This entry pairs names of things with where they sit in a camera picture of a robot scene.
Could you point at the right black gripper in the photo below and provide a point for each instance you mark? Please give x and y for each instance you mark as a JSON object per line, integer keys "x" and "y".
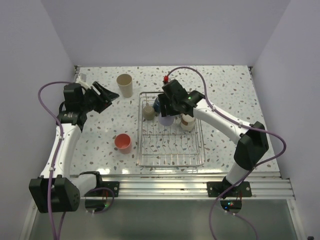
{"x": 164, "y": 101}

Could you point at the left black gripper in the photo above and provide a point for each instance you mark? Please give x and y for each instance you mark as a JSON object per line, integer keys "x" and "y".
{"x": 103, "y": 102}

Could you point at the dark blue mug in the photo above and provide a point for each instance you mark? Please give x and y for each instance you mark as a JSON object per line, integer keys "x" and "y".
{"x": 156, "y": 105}

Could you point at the small grey-green mug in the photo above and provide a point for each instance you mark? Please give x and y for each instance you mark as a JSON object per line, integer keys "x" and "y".
{"x": 148, "y": 112}

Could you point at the tall beige plastic cup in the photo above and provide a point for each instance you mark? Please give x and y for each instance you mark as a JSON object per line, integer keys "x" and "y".
{"x": 125, "y": 84}

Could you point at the purple plastic cup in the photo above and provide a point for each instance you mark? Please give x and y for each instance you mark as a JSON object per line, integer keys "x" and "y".
{"x": 166, "y": 120}

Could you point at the steel cup with handle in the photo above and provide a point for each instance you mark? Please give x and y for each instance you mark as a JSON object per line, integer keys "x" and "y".
{"x": 187, "y": 123}

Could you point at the red plastic cup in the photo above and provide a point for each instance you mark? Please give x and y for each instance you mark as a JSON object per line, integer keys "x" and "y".
{"x": 123, "y": 143}

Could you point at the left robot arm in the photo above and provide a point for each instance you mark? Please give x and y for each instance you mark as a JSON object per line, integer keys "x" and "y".
{"x": 54, "y": 191}

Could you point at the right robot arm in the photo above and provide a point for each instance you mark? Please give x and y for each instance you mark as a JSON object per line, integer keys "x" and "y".
{"x": 250, "y": 139}

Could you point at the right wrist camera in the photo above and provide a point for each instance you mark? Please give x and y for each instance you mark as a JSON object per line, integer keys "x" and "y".
{"x": 167, "y": 79}

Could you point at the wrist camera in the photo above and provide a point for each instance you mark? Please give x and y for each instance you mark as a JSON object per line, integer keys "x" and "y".
{"x": 167, "y": 79}
{"x": 82, "y": 80}

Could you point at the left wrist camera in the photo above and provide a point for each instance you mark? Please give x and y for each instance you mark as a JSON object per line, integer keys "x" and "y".
{"x": 82, "y": 80}

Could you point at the wire dish rack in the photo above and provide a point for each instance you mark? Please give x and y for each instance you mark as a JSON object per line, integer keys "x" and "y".
{"x": 167, "y": 146}

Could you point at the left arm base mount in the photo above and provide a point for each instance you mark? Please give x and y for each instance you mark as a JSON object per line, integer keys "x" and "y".
{"x": 107, "y": 189}

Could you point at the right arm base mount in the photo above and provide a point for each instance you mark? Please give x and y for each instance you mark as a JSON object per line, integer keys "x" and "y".
{"x": 217, "y": 188}

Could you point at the aluminium rail frame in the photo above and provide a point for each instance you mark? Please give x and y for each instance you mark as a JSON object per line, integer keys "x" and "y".
{"x": 193, "y": 186}

